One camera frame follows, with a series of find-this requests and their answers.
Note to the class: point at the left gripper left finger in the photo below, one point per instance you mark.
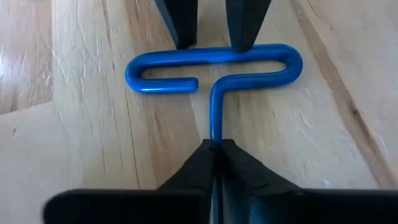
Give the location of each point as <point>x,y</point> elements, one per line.
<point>140,205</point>

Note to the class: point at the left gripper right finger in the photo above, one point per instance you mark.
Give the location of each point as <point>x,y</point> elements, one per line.
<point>295,205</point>

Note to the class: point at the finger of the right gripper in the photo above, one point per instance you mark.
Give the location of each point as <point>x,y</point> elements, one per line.
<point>183,21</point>
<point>245,21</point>

